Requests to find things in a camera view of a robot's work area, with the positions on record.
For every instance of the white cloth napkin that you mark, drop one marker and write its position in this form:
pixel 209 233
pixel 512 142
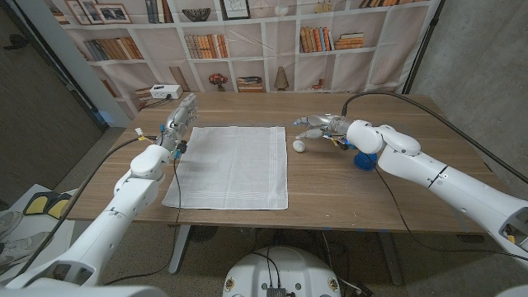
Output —
pixel 235 169

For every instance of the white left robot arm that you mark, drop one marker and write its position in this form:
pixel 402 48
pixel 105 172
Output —
pixel 119 206

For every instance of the printed bookshelf backdrop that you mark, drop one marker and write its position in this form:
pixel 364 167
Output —
pixel 280 53

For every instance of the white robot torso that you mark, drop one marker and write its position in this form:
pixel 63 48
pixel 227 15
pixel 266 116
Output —
pixel 284 272

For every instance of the yellow and black floor pad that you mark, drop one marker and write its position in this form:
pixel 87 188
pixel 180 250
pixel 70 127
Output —
pixel 39 203

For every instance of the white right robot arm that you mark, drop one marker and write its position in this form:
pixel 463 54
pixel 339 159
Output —
pixel 453 185

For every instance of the white toy egg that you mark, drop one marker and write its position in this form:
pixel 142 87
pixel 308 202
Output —
pixel 299 146

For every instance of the white floor mat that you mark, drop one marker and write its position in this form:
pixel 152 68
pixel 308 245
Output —
pixel 62 239

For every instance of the black backdrop stand pole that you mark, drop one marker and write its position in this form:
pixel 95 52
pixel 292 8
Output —
pixel 420 49

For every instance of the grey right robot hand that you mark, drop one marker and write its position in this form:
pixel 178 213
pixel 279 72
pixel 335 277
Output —
pixel 330 123

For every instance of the white power strip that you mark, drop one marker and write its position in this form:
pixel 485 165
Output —
pixel 166 91

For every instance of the grey metal table leg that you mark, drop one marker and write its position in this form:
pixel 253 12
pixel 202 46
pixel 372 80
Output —
pixel 392 260
pixel 179 251

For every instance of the blue round block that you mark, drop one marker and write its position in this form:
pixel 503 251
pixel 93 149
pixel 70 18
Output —
pixel 364 163

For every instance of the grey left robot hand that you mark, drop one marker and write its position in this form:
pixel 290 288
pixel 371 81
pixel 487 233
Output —
pixel 177 121

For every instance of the grey sneaker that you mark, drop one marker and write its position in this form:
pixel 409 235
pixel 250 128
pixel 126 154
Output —
pixel 9 222
pixel 24 247

